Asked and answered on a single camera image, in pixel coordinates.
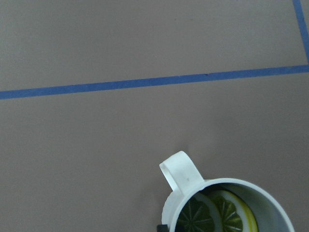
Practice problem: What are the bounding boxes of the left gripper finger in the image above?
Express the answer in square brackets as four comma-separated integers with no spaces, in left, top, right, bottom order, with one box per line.
[156,224,169,232]

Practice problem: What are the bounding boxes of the white mug with handle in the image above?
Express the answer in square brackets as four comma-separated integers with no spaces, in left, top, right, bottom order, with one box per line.
[156,151,295,232]

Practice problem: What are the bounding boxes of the lemon slice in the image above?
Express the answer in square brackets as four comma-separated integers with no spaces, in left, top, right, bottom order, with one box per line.
[209,190,258,232]
[175,192,223,232]

